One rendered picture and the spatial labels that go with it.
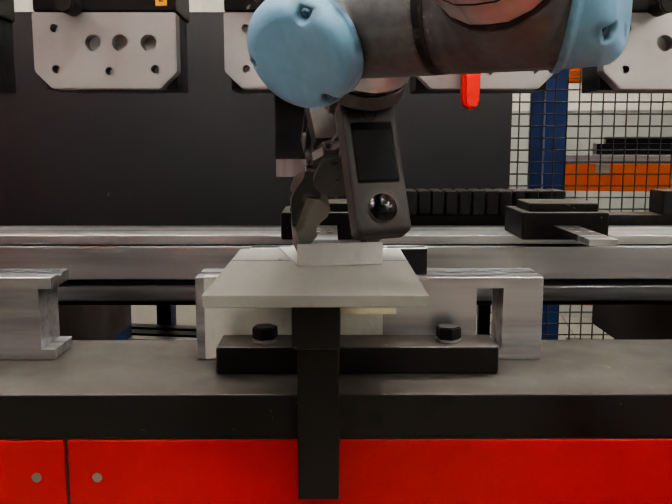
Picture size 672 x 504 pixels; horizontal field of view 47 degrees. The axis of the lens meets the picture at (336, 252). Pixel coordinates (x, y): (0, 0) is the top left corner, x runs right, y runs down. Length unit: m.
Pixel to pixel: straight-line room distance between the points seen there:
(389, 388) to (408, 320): 0.12
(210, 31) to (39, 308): 0.66
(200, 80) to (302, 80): 0.92
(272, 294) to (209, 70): 0.83
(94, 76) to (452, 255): 0.55
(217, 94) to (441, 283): 0.66
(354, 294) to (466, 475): 0.27
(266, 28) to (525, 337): 0.54
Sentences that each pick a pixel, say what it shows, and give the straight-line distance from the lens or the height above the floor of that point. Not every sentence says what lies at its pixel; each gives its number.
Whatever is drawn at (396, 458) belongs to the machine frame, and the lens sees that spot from 0.79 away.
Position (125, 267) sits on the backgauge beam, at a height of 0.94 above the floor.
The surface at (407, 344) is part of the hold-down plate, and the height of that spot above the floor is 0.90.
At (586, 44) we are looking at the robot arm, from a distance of 0.44.
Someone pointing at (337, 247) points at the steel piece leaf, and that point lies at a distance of 0.75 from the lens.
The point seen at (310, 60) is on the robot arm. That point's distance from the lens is 0.47.
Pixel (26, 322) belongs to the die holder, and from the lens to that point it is 0.93.
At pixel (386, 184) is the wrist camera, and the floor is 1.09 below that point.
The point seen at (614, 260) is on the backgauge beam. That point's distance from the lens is 1.19.
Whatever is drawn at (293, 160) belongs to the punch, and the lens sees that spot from 0.87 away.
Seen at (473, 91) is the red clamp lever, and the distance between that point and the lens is 0.81.
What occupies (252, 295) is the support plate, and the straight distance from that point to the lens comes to 0.61.
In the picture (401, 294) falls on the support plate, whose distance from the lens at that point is 0.61.
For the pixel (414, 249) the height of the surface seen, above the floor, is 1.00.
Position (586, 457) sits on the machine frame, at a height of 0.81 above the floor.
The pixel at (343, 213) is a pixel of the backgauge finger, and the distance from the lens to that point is 1.06.
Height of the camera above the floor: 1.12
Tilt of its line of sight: 8 degrees down
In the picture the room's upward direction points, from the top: straight up
